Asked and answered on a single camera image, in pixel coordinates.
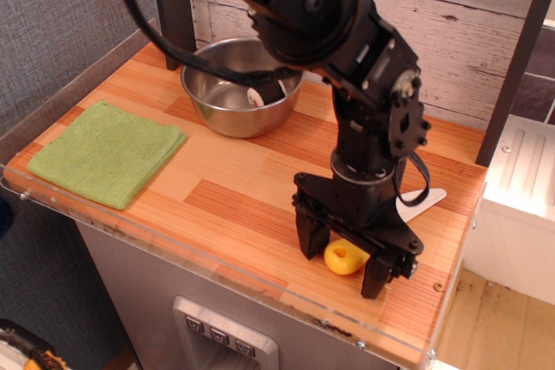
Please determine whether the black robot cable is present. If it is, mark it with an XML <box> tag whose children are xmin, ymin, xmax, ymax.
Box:
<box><xmin>110</xmin><ymin>0</ymin><xmax>287</xmax><ymax>85</ymax></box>

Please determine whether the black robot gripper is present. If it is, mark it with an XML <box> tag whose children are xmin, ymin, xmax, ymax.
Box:
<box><xmin>293</xmin><ymin>165</ymin><xmax>423</xmax><ymax>299</ymax></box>

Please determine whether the silver dispenser button panel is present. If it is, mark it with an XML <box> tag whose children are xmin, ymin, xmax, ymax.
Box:
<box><xmin>173</xmin><ymin>296</ymin><xmax>280</xmax><ymax>369</ymax></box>

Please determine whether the dark right shelf post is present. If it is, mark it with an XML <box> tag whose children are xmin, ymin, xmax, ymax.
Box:
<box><xmin>475</xmin><ymin>0</ymin><xmax>552</xmax><ymax>167</ymax></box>

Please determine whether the dark left shelf post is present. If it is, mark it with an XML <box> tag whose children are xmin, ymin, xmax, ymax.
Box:
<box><xmin>149</xmin><ymin>0</ymin><xmax>199</xmax><ymax>71</ymax></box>

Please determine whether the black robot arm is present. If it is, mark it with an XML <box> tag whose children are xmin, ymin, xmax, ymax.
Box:
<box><xmin>244</xmin><ymin>0</ymin><xmax>430</xmax><ymax>299</ymax></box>

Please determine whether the stainless steel bowl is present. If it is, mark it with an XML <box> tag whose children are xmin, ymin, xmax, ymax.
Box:
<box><xmin>180</xmin><ymin>37</ymin><xmax>304</xmax><ymax>138</ymax></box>

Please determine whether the clear acrylic edge guard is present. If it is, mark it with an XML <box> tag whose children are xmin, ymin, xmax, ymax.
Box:
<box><xmin>0</xmin><ymin>161</ymin><xmax>439</xmax><ymax>370</ymax></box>

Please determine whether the green folded towel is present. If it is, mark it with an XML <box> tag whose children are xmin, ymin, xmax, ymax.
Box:
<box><xmin>27</xmin><ymin>101</ymin><xmax>186</xmax><ymax>210</ymax></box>

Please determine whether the white toy sink unit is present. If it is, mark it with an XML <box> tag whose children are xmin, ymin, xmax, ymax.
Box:
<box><xmin>463</xmin><ymin>115</ymin><xmax>554</xmax><ymax>303</ymax></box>

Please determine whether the orange yellow object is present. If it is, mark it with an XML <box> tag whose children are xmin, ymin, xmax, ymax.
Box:
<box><xmin>23</xmin><ymin>349</ymin><xmax>67</xmax><ymax>370</ymax></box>

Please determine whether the yellow handled toy knife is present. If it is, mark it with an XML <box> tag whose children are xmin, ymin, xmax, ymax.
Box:
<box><xmin>324</xmin><ymin>188</ymin><xmax>447</xmax><ymax>276</ymax></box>

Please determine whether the dark shelf post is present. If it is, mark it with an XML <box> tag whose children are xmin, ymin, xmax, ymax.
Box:
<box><xmin>475</xmin><ymin>0</ymin><xmax>552</xmax><ymax>167</ymax></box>
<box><xmin>149</xmin><ymin>0</ymin><xmax>199</xmax><ymax>71</ymax></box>

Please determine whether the toy sushi roll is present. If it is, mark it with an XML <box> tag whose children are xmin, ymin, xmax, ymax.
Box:
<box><xmin>247</xmin><ymin>81</ymin><xmax>286</xmax><ymax>108</ymax></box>

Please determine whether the silver toy fridge cabinet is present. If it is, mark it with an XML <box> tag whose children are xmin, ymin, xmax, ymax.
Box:
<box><xmin>73</xmin><ymin>218</ymin><xmax>417</xmax><ymax>370</ymax></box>

